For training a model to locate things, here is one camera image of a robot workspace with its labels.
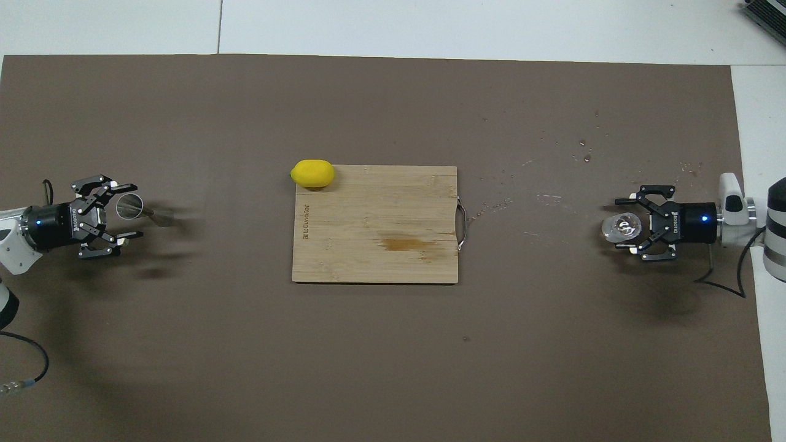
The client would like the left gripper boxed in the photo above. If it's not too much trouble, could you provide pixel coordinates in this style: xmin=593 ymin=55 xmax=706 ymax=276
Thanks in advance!
xmin=22 ymin=174 xmax=146 ymax=260

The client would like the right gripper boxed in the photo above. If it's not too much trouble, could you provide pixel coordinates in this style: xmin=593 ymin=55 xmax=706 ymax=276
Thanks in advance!
xmin=614 ymin=184 xmax=718 ymax=264

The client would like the clear glass cup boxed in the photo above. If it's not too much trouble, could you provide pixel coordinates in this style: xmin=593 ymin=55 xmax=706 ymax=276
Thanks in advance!
xmin=115 ymin=192 xmax=176 ymax=227
xmin=601 ymin=212 xmax=644 ymax=242

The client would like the yellow lemon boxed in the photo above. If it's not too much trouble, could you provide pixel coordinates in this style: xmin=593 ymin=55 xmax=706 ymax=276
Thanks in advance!
xmin=290 ymin=159 xmax=336 ymax=190

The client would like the wooden cutting board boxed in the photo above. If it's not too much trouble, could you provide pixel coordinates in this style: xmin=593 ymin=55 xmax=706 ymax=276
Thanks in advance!
xmin=292 ymin=165 xmax=469 ymax=285

